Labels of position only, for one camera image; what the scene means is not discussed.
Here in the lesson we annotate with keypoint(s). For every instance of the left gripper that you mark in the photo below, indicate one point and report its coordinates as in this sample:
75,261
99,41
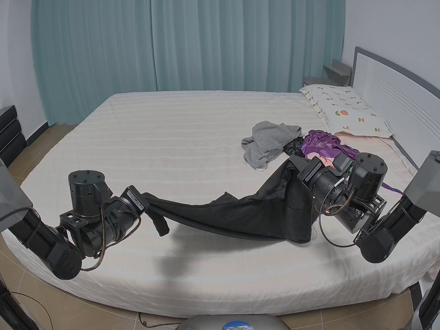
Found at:
120,215

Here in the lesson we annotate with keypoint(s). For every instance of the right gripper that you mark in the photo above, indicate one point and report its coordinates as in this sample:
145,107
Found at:
325,187

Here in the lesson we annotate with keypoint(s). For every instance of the black T-shirt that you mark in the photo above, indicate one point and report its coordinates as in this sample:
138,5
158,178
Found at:
240,215

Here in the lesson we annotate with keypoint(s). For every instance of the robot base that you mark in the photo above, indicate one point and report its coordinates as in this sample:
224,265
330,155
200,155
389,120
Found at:
233,323

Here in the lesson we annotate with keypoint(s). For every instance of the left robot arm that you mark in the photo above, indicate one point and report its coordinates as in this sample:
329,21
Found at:
51,249

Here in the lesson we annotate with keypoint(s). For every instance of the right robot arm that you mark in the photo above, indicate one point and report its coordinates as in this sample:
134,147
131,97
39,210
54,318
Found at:
374,242

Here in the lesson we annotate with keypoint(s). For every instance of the pink garment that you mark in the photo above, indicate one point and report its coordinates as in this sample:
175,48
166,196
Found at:
319,159

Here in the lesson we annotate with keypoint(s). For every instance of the purple garment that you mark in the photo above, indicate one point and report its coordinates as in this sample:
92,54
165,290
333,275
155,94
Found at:
323,144

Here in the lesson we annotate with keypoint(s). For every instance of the shiny black garment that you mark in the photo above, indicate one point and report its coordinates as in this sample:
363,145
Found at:
293,147

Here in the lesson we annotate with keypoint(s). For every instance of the pale pink pillow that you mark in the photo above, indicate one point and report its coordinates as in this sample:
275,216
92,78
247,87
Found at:
378,150

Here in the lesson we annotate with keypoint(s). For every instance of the grey garment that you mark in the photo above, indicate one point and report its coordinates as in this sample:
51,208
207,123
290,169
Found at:
266,139

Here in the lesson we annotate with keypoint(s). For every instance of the white printed pillow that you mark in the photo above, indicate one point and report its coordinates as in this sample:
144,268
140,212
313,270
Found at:
347,110

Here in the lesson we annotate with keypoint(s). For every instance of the bed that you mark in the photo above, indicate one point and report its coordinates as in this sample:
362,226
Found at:
172,143

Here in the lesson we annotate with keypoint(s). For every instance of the grey bedside table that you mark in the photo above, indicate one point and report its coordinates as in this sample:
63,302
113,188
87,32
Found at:
335,74

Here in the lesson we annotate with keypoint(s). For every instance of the black chest of drawers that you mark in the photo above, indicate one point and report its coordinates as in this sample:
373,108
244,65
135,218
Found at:
10,132

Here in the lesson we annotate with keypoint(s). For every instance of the blue-green curtain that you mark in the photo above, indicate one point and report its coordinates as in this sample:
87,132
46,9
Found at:
92,46
247,33

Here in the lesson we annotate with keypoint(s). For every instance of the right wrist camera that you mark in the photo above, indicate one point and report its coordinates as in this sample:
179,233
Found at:
343,163

